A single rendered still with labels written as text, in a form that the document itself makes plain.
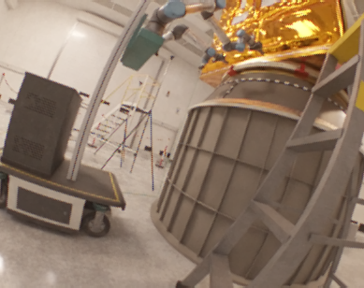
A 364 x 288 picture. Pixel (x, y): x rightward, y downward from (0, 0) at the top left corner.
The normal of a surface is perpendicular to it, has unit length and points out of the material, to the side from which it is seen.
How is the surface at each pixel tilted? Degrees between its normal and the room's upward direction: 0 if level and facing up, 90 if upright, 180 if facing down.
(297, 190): 90
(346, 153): 87
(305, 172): 90
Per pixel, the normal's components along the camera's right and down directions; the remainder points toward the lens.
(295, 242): -0.11, -0.13
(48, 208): 0.44, 0.12
